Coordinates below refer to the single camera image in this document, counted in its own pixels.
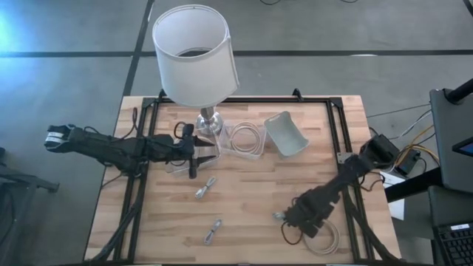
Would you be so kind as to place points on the black keyboard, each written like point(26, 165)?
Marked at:
point(456, 245)

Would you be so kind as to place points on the dark metal stand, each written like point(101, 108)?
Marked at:
point(26, 181)

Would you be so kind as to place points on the small blue screen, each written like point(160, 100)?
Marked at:
point(465, 148)

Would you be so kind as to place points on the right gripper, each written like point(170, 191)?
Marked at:
point(308, 218)

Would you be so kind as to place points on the black pole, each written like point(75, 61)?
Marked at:
point(460, 92)

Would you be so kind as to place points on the grey computer case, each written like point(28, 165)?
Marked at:
point(449, 147)

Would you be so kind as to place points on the white paper sheet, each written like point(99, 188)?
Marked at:
point(397, 210)

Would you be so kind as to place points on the grey white opaque bin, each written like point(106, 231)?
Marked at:
point(286, 136)

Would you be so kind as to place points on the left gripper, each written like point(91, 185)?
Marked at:
point(183, 149)

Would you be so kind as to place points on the table lamp with white shade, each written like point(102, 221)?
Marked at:
point(196, 74)

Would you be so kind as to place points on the black metal table frame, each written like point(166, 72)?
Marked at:
point(334, 125)

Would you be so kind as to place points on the small clear plastic bin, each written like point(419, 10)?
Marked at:
point(224, 142)

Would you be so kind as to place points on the black power supply box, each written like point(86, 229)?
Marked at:
point(406, 162)

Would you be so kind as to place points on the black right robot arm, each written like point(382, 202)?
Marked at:
point(347, 173)

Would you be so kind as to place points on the silver USB connector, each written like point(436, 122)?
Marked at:
point(277, 216)

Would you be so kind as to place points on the black desk bar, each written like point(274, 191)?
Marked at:
point(410, 186)

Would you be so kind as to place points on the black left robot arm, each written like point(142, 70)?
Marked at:
point(111, 147)

